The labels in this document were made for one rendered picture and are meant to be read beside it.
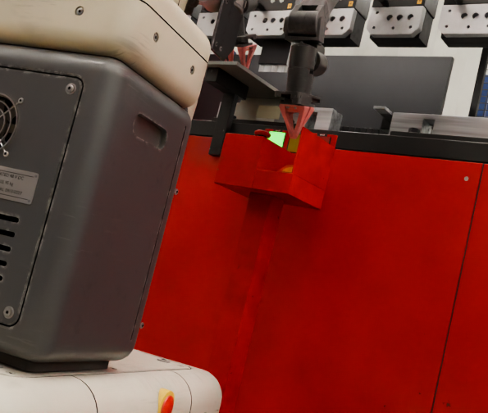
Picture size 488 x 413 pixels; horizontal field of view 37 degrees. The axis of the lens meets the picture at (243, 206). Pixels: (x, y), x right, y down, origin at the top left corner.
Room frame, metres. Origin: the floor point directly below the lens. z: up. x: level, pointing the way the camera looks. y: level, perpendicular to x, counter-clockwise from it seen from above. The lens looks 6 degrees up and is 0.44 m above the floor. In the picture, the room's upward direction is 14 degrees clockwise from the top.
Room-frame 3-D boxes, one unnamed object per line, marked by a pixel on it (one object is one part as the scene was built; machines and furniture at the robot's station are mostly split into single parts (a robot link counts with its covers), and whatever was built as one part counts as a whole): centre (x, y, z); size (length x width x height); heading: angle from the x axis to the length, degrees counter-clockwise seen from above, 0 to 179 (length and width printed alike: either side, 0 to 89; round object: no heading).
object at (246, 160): (1.65, -0.05, 0.75); 0.20 x 0.16 x 0.18; 56
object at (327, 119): (2.05, -0.03, 0.92); 0.39 x 0.06 x 0.10; 54
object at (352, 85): (2.63, -0.10, 1.12); 1.13 x 0.02 x 0.44; 54
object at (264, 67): (2.08, 0.01, 1.13); 0.10 x 0.02 x 0.10; 54
